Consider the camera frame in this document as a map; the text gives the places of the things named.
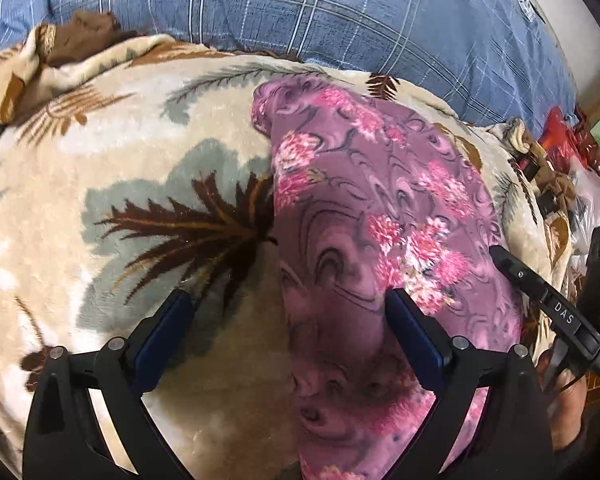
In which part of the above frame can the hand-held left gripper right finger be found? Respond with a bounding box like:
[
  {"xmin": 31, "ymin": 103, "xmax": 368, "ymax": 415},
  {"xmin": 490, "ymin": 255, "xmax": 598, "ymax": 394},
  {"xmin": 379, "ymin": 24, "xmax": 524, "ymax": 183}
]
[{"xmin": 385, "ymin": 288, "xmax": 556, "ymax": 480}]

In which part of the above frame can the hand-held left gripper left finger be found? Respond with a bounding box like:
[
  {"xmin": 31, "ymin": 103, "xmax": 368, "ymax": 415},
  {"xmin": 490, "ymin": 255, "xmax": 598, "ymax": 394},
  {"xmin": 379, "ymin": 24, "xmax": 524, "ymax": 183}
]
[{"xmin": 22, "ymin": 289, "xmax": 196, "ymax": 480}]

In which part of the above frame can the person's right hand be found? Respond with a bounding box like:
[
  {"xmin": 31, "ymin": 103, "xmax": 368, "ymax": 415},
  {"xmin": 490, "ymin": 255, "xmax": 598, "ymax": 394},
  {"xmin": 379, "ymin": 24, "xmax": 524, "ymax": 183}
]
[{"xmin": 537, "ymin": 350, "xmax": 589, "ymax": 457}]

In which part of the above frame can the red plastic object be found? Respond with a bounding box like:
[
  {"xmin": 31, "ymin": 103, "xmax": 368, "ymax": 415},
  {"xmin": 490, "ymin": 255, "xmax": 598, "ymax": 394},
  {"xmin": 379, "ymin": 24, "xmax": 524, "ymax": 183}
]
[{"xmin": 542, "ymin": 106, "xmax": 600, "ymax": 171}]

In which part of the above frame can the pale crumpled plastic bag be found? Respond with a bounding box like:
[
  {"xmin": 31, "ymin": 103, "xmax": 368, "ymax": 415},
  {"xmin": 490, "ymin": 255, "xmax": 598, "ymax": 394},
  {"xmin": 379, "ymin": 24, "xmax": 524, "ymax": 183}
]
[{"xmin": 567, "ymin": 157, "xmax": 600, "ymax": 281}]

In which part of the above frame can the cream leaf-print fleece blanket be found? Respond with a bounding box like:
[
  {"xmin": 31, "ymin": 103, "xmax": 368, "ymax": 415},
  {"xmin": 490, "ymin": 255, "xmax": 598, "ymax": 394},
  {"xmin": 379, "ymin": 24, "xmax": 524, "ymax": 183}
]
[{"xmin": 0, "ymin": 22, "xmax": 577, "ymax": 480}]

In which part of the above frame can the pink floral garment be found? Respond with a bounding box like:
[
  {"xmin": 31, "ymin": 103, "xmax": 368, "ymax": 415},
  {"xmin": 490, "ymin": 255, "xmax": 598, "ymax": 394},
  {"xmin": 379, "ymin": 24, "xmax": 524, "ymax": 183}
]
[{"xmin": 250, "ymin": 76, "xmax": 527, "ymax": 480}]

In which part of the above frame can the blue plaid quilt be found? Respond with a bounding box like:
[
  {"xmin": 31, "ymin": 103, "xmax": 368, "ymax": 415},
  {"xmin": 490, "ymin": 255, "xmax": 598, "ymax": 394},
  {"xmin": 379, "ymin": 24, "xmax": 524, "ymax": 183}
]
[{"xmin": 0, "ymin": 0, "xmax": 582, "ymax": 129}]

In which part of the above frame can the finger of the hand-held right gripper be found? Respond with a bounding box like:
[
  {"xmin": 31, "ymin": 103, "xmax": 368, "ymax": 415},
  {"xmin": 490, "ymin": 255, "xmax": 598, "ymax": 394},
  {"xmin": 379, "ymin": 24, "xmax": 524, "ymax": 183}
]
[{"xmin": 489, "ymin": 245, "xmax": 600, "ymax": 377}]

